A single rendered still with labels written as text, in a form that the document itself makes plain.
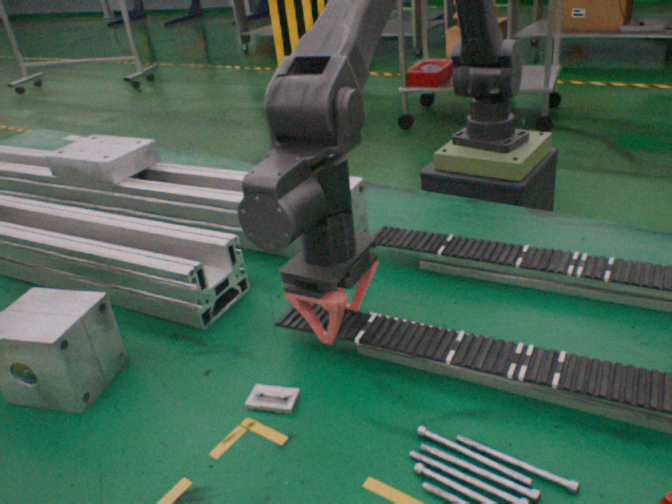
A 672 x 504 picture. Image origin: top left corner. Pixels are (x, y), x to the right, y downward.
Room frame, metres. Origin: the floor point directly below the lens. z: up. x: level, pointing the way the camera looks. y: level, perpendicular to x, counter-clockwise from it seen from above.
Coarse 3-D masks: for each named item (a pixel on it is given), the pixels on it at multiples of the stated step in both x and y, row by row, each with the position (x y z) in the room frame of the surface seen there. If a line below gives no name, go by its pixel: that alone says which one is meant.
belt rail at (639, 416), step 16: (368, 352) 0.51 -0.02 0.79; (384, 352) 0.50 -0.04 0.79; (432, 368) 0.48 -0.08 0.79; (448, 368) 0.47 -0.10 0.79; (464, 368) 0.46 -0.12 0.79; (480, 384) 0.45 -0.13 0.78; (496, 384) 0.44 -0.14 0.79; (512, 384) 0.43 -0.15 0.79; (528, 384) 0.43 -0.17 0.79; (544, 400) 0.41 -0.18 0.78; (560, 400) 0.41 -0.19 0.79; (576, 400) 0.40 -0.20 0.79; (592, 400) 0.40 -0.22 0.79; (608, 416) 0.39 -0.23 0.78; (624, 416) 0.38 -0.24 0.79; (640, 416) 0.37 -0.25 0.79; (656, 416) 0.37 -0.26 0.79
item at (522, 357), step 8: (520, 344) 0.46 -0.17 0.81; (520, 352) 0.45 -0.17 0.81; (528, 352) 0.45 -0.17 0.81; (512, 360) 0.44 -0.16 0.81; (520, 360) 0.44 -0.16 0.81; (528, 360) 0.44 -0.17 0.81; (512, 368) 0.43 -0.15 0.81; (520, 368) 0.43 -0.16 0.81; (528, 368) 0.43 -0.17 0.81; (512, 376) 0.42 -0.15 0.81; (520, 376) 0.42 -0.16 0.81
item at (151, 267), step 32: (0, 224) 0.82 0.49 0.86; (32, 224) 0.88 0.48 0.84; (64, 224) 0.83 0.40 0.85; (96, 224) 0.79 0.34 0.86; (128, 224) 0.76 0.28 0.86; (160, 224) 0.75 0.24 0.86; (0, 256) 0.83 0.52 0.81; (32, 256) 0.76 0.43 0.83; (64, 256) 0.74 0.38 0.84; (96, 256) 0.69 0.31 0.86; (128, 256) 0.66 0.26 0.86; (160, 256) 0.65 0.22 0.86; (192, 256) 0.70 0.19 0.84; (224, 256) 0.67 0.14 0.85; (64, 288) 0.74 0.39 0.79; (96, 288) 0.70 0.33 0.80; (128, 288) 0.68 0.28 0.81; (160, 288) 0.63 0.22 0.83; (192, 288) 0.60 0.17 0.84; (224, 288) 0.65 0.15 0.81; (192, 320) 0.61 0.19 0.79
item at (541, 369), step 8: (536, 352) 0.45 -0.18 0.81; (544, 352) 0.45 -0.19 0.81; (552, 352) 0.44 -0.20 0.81; (536, 360) 0.43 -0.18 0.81; (544, 360) 0.44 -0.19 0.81; (552, 360) 0.43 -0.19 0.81; (536, 368) 0.42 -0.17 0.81; (544, 368) 0.42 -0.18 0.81; (552, 368) 0.42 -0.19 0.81; (528, 376) 0.42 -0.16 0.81; (536, 376) 0.41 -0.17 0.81; (544, 376) 0.41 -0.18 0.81; (544, 384) 0.40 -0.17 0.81
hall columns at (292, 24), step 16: (272, 0) 4.11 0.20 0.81; (288, 0) 4.03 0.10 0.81; (304, 0) 3.95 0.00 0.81; (320, 0) 4.05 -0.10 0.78; (272, 16) 4.12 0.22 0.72; (288, 16) 4.04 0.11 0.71; (304, 16) 3.96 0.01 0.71; (288, 32) 4.05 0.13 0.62; (304, 32) 3.97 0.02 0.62; (288, 48) 4.06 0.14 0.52
